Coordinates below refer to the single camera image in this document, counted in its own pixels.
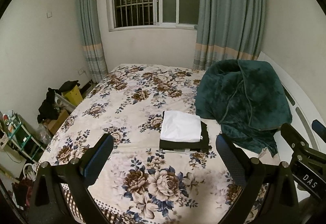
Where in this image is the floral bed sheet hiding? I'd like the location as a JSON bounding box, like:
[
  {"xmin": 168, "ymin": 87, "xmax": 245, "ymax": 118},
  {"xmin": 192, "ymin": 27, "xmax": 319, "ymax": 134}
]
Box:
[{"xmin": 38, "ymin": 63, "xmax": 281, "ymax": 224}]

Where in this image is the white plastic basket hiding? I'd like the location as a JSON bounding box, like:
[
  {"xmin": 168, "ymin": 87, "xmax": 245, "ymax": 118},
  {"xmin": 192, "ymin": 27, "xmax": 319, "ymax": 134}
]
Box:
[{"xmin": 55, "ymin": 93, "xmax": 77, "ymax": 113}]

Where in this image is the teal storage rack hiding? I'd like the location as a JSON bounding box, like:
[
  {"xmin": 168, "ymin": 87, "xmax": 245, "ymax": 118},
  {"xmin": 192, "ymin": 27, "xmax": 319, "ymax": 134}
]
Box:
[{"xmin": 0, "ymin": 112, "xmax": 43, "ymax": 164}]

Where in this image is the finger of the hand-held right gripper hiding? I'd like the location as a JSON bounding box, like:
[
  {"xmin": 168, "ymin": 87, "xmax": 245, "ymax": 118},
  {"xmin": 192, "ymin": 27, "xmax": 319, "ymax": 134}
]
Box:
[
  {"xmin": 311, "ymin": 119, "xmax": 326, "ymax": 143},
  {"xmin": 280, "ymin": 122, "xmax": 310, "ymax": 159}
]

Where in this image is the white folded garment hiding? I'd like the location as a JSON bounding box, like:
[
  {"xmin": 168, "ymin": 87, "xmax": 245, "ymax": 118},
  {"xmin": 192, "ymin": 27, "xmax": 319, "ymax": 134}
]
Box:
[{"xmin": 163, "ymin": 149, "xmax": 194, "ymax": 154}]

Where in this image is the cardboard box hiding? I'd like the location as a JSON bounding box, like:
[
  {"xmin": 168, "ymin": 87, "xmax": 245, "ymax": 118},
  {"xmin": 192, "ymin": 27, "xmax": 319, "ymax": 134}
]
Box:
[{"xmin": 47, "ymin": 109, "xmax": 69, "ymax": 135}]

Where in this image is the dark green plush blanket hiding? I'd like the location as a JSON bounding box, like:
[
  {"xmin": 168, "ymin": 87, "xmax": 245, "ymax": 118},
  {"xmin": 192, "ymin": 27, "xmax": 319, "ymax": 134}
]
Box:
[{"xmin": 195, "ymin": 59, "xmax": 293, "ymax": 158}]

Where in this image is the white plastic bag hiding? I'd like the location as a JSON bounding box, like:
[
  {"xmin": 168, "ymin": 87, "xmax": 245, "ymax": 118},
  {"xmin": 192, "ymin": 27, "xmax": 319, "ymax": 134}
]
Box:
[{"xmin": 23, "ymin": 163, "xmax": 39, "ymax": 181}]

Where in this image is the grey-green striped curtain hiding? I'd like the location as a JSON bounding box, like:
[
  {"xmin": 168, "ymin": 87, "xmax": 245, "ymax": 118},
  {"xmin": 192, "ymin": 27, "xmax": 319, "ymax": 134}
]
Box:
[
  {"xmin": 192, "ymin": 0, "xmax": 268, "ymax": 71},
  {"xmin": 75, "ymin": 0, "xmax": 109, "ymax": 85}
]

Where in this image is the black cloth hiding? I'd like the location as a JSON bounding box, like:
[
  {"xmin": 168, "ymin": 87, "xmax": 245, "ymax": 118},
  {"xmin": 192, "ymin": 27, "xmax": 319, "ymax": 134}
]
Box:
[{"xmin": 58, "ymin": 81, "xmax": 79, "ymax": 93}]

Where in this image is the yellow box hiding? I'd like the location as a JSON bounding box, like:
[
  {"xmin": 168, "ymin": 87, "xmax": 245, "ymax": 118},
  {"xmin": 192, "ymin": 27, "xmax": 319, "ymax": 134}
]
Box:
[{"xmin": 62, "ymin": 86, "xmax": 83, "ymax": 107}]

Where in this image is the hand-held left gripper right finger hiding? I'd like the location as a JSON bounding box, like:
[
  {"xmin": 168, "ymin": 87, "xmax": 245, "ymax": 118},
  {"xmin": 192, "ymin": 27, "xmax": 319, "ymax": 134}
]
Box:
[{"xmin": 216, "ymin": 134, "xmax": 300, "ymax": 224}]

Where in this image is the white t-shirt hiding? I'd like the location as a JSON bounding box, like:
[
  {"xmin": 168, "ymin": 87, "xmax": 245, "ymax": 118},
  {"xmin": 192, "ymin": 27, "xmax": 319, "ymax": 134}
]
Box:
[{"xmin": 160, "ymin": 110, "xmax": 202, "ymax": 142}]

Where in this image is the black folded garment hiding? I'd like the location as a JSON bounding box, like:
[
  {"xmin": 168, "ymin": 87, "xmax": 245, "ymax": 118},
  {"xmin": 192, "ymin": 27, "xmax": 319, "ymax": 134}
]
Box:
[{"xmin": 159, "ymin": 121, "xmax": 213, "ymax": 152}]

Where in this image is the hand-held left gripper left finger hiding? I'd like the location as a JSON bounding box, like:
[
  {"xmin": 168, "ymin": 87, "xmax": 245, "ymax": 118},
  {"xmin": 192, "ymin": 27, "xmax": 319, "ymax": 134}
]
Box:
[{"xmin": 29, "ymin": 133, "xmax": 114, "ymax": 224}]

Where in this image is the clear plastic bag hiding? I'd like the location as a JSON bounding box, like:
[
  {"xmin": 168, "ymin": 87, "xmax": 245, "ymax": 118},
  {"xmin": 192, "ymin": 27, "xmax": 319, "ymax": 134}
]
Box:
[{"xmin": 36, "ymin": 123, "xmax": 53, "ymax": 148}]

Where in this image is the black hanging clothing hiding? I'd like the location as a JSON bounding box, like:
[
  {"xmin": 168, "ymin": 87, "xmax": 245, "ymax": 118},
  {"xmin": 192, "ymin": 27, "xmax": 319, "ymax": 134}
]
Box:
[{"xmin": 37, "ymin": 88, "xmax": 61, "ymax": 123}]

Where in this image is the white bed headboard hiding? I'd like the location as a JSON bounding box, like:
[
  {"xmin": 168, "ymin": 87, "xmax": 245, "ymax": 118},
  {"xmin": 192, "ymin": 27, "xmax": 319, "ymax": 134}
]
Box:
[{"xmin": 257, "ymin": 51, "xmax": 326, "ymax": 204}]

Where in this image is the dark red bag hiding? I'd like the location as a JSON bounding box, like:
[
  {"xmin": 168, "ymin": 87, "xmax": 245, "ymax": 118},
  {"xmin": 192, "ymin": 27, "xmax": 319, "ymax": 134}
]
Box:
[{"xmin": 12, "ymin": 178, "xmax": 34, "ymax": 208}]

